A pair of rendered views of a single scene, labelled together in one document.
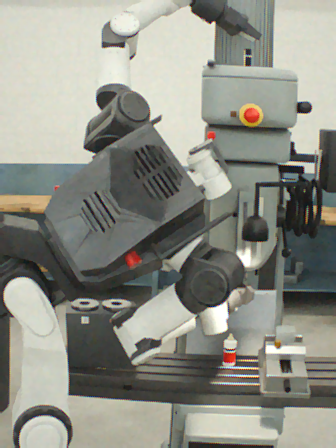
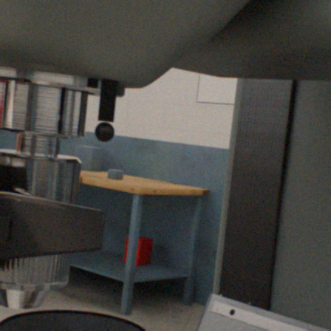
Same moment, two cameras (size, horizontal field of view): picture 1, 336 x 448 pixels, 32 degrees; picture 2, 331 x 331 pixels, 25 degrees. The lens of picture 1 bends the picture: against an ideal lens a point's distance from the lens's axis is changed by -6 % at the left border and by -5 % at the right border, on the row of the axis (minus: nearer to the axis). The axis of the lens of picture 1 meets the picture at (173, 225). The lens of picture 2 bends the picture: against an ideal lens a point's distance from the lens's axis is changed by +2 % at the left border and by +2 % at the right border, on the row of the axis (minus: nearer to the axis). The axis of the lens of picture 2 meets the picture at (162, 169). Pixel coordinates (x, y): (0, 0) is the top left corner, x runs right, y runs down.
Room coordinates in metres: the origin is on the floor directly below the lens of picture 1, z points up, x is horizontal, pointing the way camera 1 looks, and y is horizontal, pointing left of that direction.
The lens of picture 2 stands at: (1.52, -0.50, 1.29)
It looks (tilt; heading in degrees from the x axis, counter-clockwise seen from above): 3 degrees down; 39
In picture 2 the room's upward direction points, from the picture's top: 6 degrees clockwise
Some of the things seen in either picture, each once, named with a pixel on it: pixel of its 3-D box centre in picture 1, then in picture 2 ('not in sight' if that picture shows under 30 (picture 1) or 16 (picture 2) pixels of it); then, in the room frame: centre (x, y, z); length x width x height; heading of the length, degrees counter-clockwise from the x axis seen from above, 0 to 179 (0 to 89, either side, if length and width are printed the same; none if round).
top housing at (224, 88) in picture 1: (246, 97); not in sight; (1.80, -0.20, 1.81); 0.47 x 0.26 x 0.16; 176
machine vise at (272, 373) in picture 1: (283, 357); not in sight; (1.74, -0.36, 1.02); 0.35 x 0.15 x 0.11; 174
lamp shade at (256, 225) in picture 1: (255, 227); not in sight; (1.56, -0.21, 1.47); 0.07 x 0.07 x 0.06
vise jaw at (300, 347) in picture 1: (285, 350); not in sight; (1.72, -0.35, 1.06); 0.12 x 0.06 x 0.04; 84
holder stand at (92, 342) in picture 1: (101, 332); not in sight; (1.81, 0.22, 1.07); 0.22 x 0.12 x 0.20; 98
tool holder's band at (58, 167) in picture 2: not in sight; (35, 163); (1.78, -0.20, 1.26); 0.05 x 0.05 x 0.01
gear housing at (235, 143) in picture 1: (245, 140); not in sight; (1.82, -0.21, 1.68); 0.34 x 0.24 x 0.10; 176
